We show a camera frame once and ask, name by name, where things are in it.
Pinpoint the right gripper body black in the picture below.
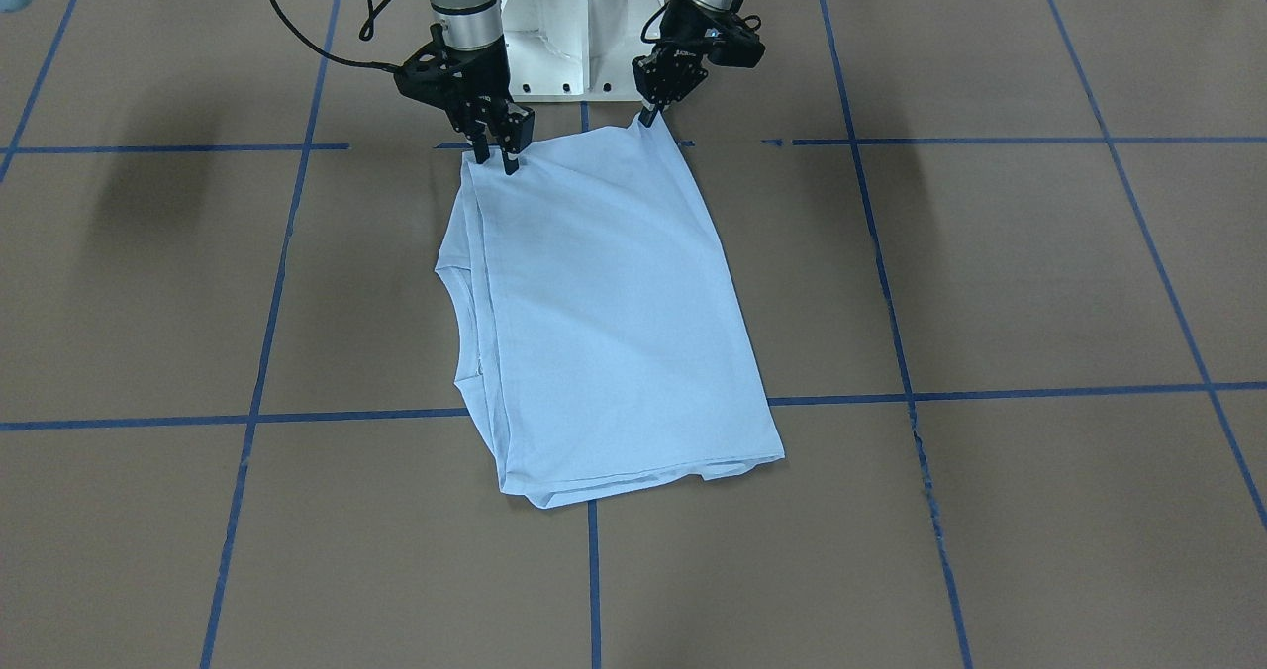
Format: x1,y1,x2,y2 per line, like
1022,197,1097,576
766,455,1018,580
431,23,517,136

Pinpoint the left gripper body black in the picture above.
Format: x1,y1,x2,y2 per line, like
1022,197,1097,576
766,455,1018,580
631,0,742,112

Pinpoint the light blue t-shirt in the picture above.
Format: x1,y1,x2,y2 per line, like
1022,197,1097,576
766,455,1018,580
436,122,786,511

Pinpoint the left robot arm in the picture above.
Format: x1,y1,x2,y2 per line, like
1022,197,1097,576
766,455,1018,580
631,0,765,128

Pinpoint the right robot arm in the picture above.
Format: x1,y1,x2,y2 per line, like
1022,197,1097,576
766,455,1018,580
357,0,535,176

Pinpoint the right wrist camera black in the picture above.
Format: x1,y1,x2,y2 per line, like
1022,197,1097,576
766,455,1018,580
393,42,465,114

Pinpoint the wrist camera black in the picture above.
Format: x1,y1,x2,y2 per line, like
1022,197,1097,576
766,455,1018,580
699,11,765,68
393,42,465,114

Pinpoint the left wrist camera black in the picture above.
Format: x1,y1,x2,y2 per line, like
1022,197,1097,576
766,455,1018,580
699,11,765,68

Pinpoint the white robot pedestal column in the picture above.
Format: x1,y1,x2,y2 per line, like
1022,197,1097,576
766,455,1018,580
500,0,665,104

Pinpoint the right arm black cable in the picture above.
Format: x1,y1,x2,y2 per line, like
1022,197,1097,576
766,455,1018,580
257,0,437,73

